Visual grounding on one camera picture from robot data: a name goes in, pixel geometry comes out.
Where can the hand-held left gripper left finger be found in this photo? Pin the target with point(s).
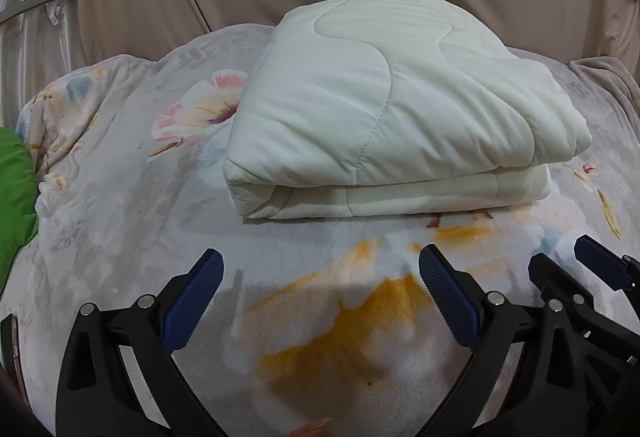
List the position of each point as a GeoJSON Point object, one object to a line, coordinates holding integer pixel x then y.
{"type": "Point", "coordinates": [195, 297]}

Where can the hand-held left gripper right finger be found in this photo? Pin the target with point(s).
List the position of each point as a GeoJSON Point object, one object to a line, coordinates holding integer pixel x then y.
{"type": "Point", "coordinates": [450, 297]}

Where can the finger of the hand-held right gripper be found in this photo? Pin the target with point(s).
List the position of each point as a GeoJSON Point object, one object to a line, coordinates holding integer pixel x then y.
{"type": "Point", "coordinates": [550, 274]}
{"type": "Point", "coordinates": [600, 262]}

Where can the white quilted comforter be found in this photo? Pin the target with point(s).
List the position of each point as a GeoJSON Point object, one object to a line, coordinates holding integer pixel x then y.
{"type": "Point", "coordinates": [375, 107]}

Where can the grey floral fleece blanket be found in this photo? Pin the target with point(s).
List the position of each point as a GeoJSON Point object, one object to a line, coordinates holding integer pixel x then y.
{"type": "Point", "coordinates": [150, 227]}

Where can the smartphone with lit screen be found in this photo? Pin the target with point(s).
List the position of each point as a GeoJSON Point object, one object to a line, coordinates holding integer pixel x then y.
{"type": "Point", "coordinates": [7, 342]}

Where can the green pillow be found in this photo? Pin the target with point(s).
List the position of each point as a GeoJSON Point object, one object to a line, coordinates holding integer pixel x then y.
{"type": "Point", "coordinates": [15, 197]}

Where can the silver striped curtain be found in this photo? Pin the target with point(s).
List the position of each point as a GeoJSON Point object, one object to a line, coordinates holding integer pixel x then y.
{"type": "Point", "coordinates": [45, 42]}

